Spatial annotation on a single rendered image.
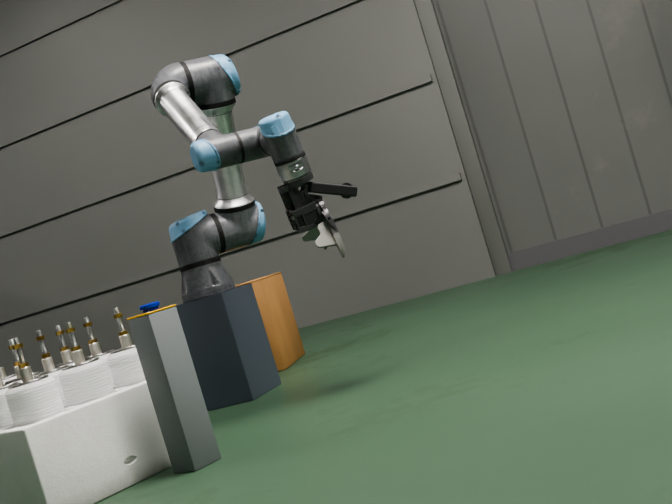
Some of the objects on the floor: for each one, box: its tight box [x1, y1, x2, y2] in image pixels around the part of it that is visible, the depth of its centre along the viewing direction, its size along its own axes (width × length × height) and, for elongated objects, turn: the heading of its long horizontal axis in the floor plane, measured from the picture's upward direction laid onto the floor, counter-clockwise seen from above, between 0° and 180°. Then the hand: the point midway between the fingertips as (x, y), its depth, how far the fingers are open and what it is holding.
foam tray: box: [0, 381, 172, 504], centre depth 192 cm, size 39×39×18 cm
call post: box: [128, 306, 221, 473], centre depth 178 cm, size 7×7×31 cm
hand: (337, 252), depth 216 cm, fingers open, 14 cm apart
